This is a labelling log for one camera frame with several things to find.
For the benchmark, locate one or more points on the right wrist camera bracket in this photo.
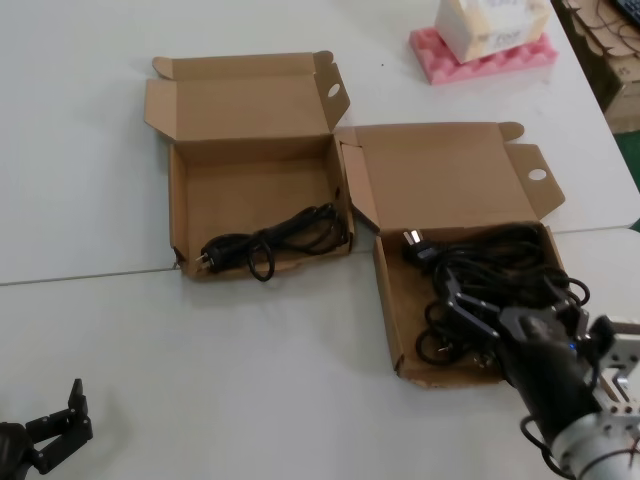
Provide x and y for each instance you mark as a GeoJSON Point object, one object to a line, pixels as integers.
{"type": "Point", "coordinates": [620, 360]}

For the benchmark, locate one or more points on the white paper package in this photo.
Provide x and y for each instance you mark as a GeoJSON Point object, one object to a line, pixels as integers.
{"type": "Point", "coordinates": [475, 25]}

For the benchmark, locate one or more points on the pink egg-crate foam pad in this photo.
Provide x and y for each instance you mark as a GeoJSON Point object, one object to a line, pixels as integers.
{"type": "Point", "coordinates": [450, 70]}

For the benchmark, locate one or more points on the brown cardboard carton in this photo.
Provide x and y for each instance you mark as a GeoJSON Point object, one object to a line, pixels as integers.
{"type": "Point", "coordinates": [620, 90]}

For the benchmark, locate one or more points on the stacked flat cardboard sheets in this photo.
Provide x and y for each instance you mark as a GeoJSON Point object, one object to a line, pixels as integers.
{"type": "Point", "coordinates": [595, 25]}

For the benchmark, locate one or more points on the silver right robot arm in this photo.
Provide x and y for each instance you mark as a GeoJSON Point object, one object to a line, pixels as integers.
{"type": "Point", "coordinates": [600, 445]}

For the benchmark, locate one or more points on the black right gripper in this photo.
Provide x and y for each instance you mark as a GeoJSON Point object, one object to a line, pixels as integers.
{"type": "Point", "coordinates": [545, 365]}

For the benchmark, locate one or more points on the empty open cardboard box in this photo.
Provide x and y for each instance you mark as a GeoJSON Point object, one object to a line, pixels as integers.
{"type": "Point", "coordinates": [250, 190]}

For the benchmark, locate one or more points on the black keyboard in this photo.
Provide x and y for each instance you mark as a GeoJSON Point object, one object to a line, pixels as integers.
{"type": "Point", "coordinates": [627, 7]}

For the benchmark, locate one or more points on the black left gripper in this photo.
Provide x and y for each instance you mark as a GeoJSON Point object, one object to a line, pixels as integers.
{"type": "Point", "coordinates": [12, 450]}

